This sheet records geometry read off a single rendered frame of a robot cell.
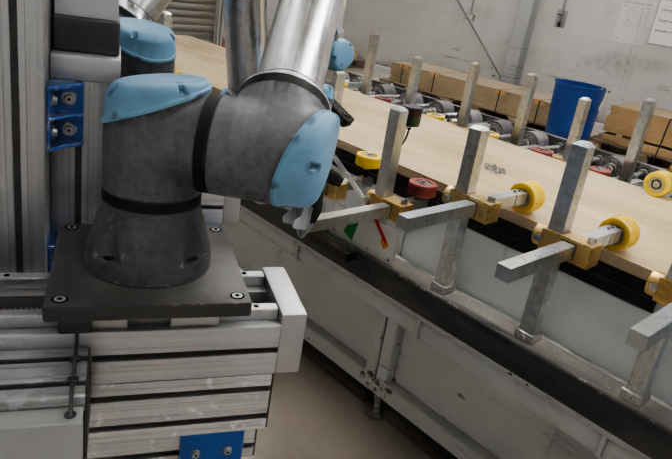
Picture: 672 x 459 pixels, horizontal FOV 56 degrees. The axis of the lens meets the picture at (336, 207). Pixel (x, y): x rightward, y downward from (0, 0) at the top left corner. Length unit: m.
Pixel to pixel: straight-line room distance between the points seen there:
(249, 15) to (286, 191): 0.48
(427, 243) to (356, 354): 0.58
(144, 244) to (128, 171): 0.08
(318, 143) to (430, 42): 9.43
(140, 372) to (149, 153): 0.28
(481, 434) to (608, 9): 7.42
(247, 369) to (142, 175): 0.29
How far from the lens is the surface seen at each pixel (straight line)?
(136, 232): 0.74
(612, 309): 1.64
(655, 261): 1.63
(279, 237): 2.10
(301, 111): 0.71
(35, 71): 0.88
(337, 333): 2.33
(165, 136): 0.70
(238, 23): 1.13
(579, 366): 1.49
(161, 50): 1.20
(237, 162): 0.69
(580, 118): 2.58
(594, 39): 8.96
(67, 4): 0.95
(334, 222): 1.53
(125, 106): 0.71
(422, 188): 1.72
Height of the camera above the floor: 1.41
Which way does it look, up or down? 20 degrees down
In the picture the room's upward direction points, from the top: 9 degrees clockwise
